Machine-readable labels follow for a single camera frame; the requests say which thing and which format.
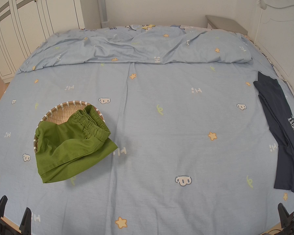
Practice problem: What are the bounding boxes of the white wardrobe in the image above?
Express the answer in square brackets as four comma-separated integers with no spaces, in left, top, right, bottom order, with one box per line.
[0,0,86,84]

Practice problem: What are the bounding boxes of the green shorts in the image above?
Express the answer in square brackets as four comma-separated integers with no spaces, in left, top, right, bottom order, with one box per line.
[35,104,117,184]

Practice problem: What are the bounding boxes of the pale blue quilt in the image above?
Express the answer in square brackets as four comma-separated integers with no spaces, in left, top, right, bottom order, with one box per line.
[17,25,253,74]

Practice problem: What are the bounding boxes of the grey bedside table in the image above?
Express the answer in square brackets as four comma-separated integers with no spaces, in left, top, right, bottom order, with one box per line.
[205,15,248,35]

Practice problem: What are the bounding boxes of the white wall duct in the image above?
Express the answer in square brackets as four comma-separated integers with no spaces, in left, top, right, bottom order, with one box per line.
[96,0,109,29]

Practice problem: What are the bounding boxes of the dark blue printed T-shirt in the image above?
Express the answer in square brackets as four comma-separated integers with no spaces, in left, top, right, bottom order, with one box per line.
[253,72,294,194]

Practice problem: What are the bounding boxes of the round woven basket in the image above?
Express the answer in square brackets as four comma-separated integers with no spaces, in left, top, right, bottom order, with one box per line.
[33,100,106,156]

